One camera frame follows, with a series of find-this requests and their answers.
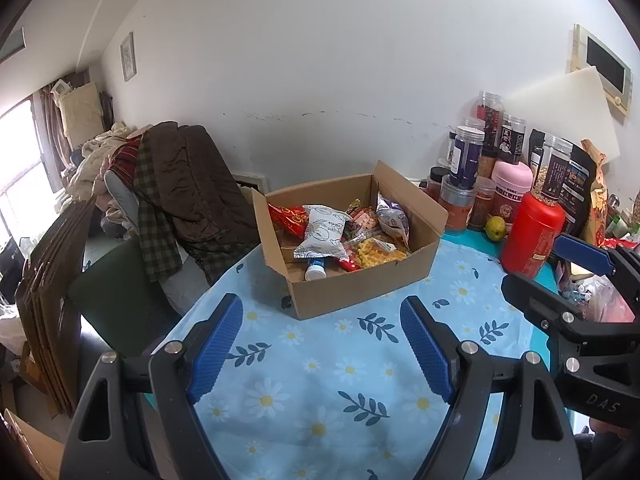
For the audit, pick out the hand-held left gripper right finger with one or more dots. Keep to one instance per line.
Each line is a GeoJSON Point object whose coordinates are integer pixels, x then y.
{"type": "Point", "coordinates": [422, 350]}

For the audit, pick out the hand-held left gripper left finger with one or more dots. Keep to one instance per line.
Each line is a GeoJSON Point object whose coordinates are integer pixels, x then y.
{"type": "Point", "coordinates": [215, 350]}

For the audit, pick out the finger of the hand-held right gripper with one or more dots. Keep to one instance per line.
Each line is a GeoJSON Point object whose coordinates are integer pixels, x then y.
{"type": "Point", "coordinates": [582, 255]}
{"type": "Point", "coordinates": [540, 305]}

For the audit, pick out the cardboard box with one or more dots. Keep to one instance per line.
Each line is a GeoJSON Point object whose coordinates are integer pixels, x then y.
{"type": "Point", "coordinates": [350, 290]}

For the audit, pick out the clear waffle snack packet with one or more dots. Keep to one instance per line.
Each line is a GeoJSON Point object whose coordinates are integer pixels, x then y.
{"type": "Point", "coordinates": [375, 252]}

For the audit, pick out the blue and white tube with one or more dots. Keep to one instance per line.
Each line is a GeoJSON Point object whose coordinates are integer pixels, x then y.
{"type": "Point", "coordinates": [315, 270]}

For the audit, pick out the purple and silver snack packet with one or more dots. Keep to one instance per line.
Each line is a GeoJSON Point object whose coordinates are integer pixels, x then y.
{"type": "Point", "coordinates": [392, 220]}

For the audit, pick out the large red snack packet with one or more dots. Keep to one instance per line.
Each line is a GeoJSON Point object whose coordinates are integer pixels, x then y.
{"type": "Point", "coordinates": [290, 217]}

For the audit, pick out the white printed snack packet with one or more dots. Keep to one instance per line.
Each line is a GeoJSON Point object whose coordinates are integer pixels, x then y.
{"type": "Point", "coordinates": [322, 232]}

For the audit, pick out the pink plastic bag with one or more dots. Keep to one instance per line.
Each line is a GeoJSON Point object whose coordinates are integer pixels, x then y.
{"type": "Point", "coordinates": [607, 302]}

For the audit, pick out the red canister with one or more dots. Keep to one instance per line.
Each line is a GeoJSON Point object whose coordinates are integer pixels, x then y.
{"type": "Point", "coordinates": [530, 235]}

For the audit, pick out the orange patterned bag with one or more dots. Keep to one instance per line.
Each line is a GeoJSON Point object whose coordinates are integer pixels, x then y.
{"type": "Point", "coordinates": [597, 200]}

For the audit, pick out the dark printed snack bag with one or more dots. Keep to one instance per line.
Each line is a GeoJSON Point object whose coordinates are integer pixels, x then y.
{"type": "Point", "coordinates": [580, 185]}

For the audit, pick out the clear jar of grains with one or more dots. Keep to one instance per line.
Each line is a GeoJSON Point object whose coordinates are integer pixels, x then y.
{"type": "Point", "coordinates": [552, 175]}

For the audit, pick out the green fruit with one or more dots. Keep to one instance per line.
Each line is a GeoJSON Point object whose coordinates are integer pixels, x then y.
{"type": "Point", "coordinates": [495, 228]}

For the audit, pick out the teal table cover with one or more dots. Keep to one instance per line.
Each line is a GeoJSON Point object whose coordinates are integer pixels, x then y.
{"type": "Point", "coordinates": [470, 237]}

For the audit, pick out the pink lidded jar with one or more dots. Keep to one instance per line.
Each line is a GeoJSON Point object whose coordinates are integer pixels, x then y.
{"type": "Point", "coordinates": [512, 180]}

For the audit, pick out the dark green chair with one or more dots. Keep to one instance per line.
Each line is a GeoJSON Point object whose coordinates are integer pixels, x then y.
{"type": "Point", "coordinates": [120, 300]}

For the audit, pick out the blue floral tablecloth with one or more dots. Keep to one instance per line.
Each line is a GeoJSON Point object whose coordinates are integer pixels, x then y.
{"type": "Point", "coordinates": [320, 385]}

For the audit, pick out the spice jar orange powder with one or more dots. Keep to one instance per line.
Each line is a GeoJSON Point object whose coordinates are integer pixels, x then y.
{"type": "Point", "coordinates": [484, 205]}

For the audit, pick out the black coffee bag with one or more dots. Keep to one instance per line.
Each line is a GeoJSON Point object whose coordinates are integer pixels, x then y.
{"type": "Point", "coordinates": [536, 152]}

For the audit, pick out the spice jar red powder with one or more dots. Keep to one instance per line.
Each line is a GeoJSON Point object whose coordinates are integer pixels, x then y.
{"type": "Point", "coordinates": [456, 207]}

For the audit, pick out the green plaid shirt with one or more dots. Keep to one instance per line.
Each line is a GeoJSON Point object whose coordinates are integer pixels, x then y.
{"type": "Point", "coordinates": [155, 230]}

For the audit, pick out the clear jar portrait label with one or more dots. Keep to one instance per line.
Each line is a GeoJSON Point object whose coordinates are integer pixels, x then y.
{"type": "Point", "coordinates": [511, 140]}

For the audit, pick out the clear jar dark blue label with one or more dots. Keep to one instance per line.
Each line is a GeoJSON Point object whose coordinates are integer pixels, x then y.
{"type": "Point", "coordinates": [467, 160]}

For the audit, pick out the white board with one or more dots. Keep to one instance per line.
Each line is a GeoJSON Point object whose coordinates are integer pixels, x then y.
{"type": "Point", "coordinates": [560, 105]}

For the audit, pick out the clear jar red contents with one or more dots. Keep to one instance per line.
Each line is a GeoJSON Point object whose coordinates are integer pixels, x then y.
{"type": "Point", "coordinates": [490, 115]}

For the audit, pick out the stack of flat cardboard sheets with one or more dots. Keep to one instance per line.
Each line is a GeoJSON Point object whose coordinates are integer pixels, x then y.
{"type": "Point", "coordinates": [50, 310]}

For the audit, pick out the brown quilted jacket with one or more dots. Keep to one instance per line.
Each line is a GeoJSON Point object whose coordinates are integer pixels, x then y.
{"type": "Point", "coordinates": [195, 180]}

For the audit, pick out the grey chair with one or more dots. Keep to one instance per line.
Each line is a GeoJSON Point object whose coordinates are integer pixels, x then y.
{"type": "Point", "coordinates": [120, 195]}

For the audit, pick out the flat cardboard piece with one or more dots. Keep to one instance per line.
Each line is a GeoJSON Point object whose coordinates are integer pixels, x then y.
{"type": "Point", "coordinates": [30, 450]}

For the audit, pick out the pile of clothes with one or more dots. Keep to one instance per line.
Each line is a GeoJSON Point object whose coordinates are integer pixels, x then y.
{"type": "Point", "coordinates": [95, 165]}

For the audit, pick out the cream cushion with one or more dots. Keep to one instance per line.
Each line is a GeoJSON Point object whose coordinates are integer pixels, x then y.
{"type": "Point", "coordinates": [82, 115]}

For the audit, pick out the window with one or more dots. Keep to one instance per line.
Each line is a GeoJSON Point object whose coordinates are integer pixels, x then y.
{"type": "Point", "coordinates": [20, 160]}

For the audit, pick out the curtain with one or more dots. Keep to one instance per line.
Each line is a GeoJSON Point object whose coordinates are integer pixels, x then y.
{"type": "Point", "coordinates": [50, 125]}

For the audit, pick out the cream wall intercom panel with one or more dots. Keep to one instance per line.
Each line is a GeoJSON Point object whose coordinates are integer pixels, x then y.
{"type": "Point", "coordinates": [605, 60]}

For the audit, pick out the framed wall picture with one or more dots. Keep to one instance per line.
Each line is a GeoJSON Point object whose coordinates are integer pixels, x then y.
{"type": "Point", "coordinates": [128, 56]}

